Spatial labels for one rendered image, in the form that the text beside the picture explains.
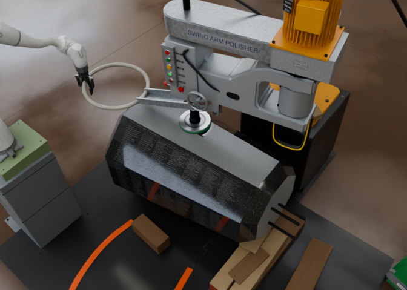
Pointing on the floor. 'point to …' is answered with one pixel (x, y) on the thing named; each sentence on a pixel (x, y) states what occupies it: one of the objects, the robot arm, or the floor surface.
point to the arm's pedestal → (39, 200)
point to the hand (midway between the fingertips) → (88, 90)
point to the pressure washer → (398, 275)
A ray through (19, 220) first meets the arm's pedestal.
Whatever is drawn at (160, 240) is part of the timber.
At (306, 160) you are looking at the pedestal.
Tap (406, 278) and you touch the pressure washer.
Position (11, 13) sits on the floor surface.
